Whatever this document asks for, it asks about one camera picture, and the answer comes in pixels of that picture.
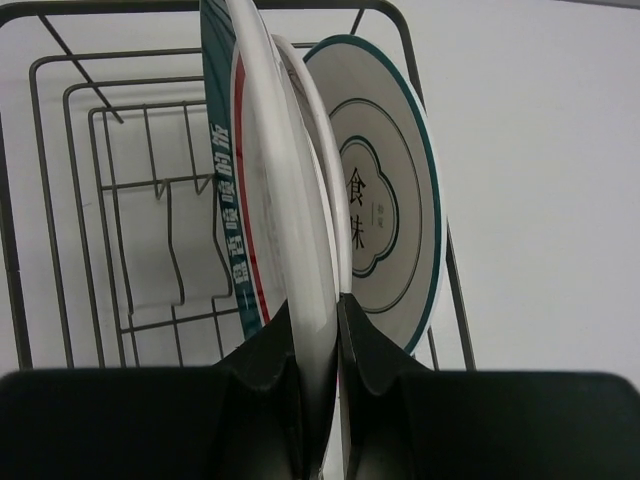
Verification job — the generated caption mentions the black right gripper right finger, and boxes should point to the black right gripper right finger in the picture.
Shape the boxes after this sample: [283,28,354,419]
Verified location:
[338,294,639,479]

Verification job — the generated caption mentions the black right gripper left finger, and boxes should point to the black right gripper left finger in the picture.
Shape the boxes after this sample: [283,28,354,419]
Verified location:
[1,307,305,479]

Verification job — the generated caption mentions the white plate with blue rim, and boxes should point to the white plate with blue rim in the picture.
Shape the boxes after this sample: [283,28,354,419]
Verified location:
[304,34,446,354]

